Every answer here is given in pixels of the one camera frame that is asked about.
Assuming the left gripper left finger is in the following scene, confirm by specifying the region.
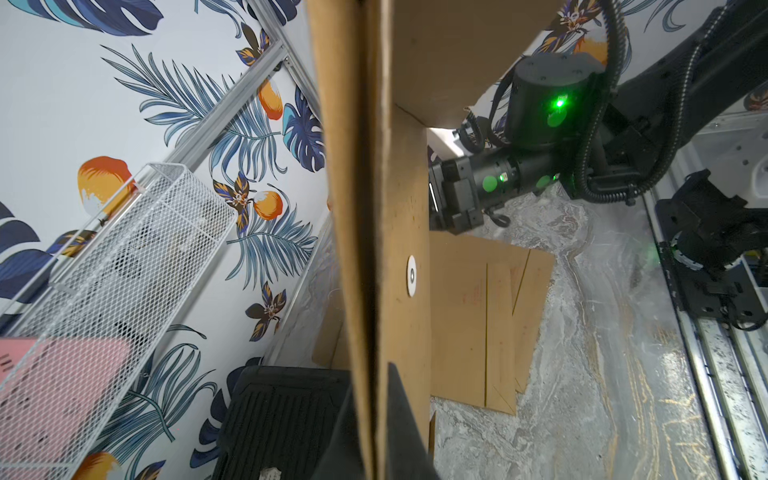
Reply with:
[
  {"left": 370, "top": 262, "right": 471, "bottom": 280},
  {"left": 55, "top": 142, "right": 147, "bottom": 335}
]
[{"left": 311, "top": 395, "right": 366, "bottom": 480}]

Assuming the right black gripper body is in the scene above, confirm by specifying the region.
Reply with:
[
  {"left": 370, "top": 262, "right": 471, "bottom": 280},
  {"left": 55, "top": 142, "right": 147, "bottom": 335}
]
[{"left": 428, "top": 153, "right": 516, "bottom": 234}]

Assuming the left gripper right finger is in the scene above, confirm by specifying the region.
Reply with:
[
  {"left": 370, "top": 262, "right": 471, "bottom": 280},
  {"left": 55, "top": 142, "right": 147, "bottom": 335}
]
[{"left": 384, "top": 363, "right": 439, "bottom": 480}]

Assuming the brown kraft file bag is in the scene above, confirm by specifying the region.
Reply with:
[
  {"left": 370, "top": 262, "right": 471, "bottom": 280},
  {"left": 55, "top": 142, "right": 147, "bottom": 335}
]
[
  {"left": 307, "top": 1, "right": 559, "bottom": 479},
  {"left": 311, "top": 230, "right": 532, "bottom": 416},
  {"left": 513, "top": 250, "right": 555, "bottom": 394}
]

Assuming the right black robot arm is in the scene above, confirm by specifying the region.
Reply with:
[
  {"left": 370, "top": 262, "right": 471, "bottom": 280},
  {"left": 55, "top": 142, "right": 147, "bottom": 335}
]
[{"left": 429, "top": 1, "right": 767, "bottom": 234}]

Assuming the black plastic tool case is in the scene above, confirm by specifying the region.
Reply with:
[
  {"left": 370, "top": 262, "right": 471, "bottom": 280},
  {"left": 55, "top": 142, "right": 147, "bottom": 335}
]
[{"left": 212, "top": 365, "right": 351, "bottom": 479}]

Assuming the pink triangular power strip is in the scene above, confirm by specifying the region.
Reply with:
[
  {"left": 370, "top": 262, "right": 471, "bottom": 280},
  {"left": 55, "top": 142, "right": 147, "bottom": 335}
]
[{"left": 1, "top": 338, "right": 132, "bottom": 470}]

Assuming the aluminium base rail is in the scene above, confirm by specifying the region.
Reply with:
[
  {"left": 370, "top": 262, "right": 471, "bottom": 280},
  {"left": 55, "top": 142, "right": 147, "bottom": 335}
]
[{"left": 644, "top": 111, "right": 767, "bottom": 479}]

